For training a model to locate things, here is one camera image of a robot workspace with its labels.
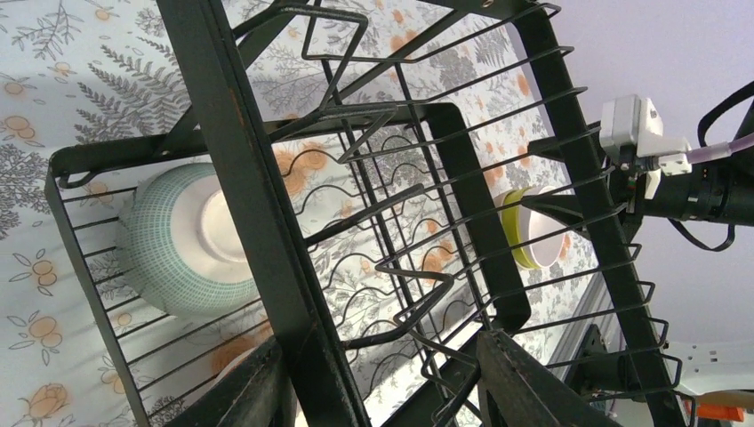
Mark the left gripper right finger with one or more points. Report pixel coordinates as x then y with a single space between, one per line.
515 389

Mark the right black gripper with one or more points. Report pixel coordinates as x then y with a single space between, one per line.
564 207

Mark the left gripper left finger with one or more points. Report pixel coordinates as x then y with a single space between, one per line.
257 392

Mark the pale green bowl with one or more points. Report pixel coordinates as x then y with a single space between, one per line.
178 246

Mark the black wire dish rack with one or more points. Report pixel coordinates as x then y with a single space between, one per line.
486 293

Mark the yellow-green bowl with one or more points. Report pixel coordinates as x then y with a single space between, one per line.
509 222

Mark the beige bowl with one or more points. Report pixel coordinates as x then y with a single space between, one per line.
500 202

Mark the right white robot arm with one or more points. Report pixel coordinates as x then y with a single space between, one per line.
705 193

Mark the red patterned white bowl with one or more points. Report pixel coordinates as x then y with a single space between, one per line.
232 365

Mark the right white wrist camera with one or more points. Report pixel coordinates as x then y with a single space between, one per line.
631 134

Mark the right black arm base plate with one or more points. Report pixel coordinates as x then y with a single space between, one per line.
603 375

